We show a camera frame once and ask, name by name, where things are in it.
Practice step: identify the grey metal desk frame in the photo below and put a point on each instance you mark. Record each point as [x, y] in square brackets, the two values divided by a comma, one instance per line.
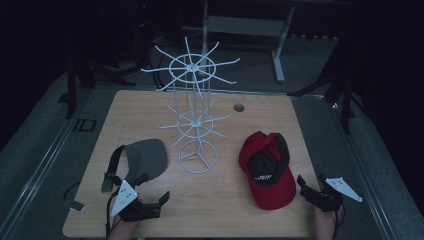
[245, 26]

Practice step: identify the black floor socket box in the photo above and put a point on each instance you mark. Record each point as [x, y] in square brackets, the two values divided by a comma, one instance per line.
[84, 125]

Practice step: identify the person's right hand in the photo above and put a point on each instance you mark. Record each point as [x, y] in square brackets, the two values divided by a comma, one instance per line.
[325, 225]

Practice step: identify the red and black baseball cap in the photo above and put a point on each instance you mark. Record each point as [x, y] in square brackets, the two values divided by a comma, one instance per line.
[273, 193]

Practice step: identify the person's left hand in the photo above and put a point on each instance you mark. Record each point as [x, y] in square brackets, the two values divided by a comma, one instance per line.
[121, 230]

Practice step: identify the gray sun visor cap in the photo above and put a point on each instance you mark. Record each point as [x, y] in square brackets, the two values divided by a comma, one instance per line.
[146, 159]

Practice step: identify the black metal stand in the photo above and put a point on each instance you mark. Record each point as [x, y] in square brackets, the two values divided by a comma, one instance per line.
[71, 90]
[346, 100]

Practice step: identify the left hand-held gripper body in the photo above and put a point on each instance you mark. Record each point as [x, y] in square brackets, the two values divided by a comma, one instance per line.
[124, 198]

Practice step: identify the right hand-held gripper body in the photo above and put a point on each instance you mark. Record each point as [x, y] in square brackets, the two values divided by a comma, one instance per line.
[325, 200]

